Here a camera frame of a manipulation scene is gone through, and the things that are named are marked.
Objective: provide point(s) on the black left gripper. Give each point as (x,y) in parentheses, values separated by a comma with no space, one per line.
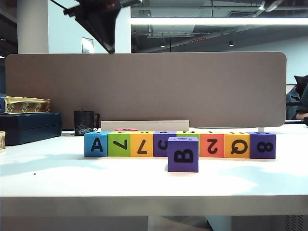
(96,6)

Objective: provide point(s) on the yellow block A and E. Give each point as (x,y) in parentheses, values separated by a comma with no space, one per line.
(134,138)

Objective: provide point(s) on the purple block R and 5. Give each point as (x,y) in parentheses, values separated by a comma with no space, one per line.
(156,138)

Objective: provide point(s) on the green block E and duck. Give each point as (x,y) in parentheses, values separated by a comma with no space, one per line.
(113,152)

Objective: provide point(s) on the blue block L and A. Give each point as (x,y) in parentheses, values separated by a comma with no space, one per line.
(89,154)

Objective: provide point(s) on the brown desk divider panel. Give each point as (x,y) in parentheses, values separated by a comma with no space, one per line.
(168,91)

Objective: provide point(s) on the red ceiling sign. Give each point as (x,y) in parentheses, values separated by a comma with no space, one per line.
(197,40)

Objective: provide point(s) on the black mug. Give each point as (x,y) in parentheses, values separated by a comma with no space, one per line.
(83,122)

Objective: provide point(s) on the pink block 6 and A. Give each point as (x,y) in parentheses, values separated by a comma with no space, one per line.
(126,130)

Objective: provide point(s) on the yellow patterned box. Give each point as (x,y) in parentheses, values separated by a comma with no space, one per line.
(26,106)

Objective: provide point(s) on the dark blue storage box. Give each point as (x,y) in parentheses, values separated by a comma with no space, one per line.
(29,130)

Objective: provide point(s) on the black ceiling spotlight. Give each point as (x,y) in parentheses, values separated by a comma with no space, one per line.
(230,44)

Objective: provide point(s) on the green block N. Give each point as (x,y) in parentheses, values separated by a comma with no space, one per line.
(192,134)

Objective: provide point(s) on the beige patterned block tray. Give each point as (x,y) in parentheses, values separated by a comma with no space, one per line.
(2,142)

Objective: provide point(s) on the purple block B and orange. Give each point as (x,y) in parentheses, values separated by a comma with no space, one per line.
(173,168)

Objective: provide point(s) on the orange block 2 and I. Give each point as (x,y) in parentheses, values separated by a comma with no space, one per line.
(204,154)

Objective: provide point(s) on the yellow block Q and N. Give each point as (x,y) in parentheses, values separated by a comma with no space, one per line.
(228,155)

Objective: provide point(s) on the purple block 8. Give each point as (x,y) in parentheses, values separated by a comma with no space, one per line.
(255,155)

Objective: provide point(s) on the thin white table leg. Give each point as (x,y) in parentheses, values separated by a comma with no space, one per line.
(150,223)

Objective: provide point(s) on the person in dark teal jacket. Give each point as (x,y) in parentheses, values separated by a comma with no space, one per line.
(292,103)

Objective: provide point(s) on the wide white table leg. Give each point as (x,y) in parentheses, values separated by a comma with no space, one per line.
(219,223)

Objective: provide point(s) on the grey cabinet with vent holes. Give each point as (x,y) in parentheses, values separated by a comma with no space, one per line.
(293,223)

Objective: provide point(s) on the wall sign plate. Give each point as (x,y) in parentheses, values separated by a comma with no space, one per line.
(86,45)

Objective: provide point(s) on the white divider foot bracket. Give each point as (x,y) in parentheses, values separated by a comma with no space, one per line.
(260,129)

